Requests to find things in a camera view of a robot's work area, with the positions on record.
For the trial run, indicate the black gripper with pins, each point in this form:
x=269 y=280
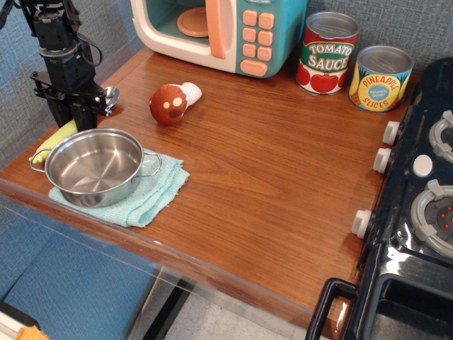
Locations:
x=68 y=80

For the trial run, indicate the spoon with yellow-green handle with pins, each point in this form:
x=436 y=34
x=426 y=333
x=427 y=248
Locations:
x=70 y=128

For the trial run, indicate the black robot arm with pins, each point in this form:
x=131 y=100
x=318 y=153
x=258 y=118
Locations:
x=53 y=23

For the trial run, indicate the light teal folded napkin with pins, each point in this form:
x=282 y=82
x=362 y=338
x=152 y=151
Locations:
x=152 y=195

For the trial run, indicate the white stove knob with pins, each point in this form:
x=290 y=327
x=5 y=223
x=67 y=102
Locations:
x=360 y=223
x=390 y=132
x=381 y=160

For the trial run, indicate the black toy stove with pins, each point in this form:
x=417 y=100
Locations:
x=404 y=288

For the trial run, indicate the stainless steel pot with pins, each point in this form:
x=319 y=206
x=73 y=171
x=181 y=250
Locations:
x=98 y=167

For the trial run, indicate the brown plush mushroom toy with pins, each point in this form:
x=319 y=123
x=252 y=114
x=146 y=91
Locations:
x=170 y=102

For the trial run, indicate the orange microwave turntable plate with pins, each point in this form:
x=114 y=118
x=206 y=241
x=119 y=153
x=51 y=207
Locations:
x=193 y=23

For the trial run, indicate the teal toy microwave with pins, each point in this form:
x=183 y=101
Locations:
x=252 y=38

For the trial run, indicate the tomato sauce can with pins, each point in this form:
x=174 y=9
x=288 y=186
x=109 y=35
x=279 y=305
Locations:
x=328 y=44

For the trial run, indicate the pineapple slices can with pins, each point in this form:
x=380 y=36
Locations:
x=380 y=77

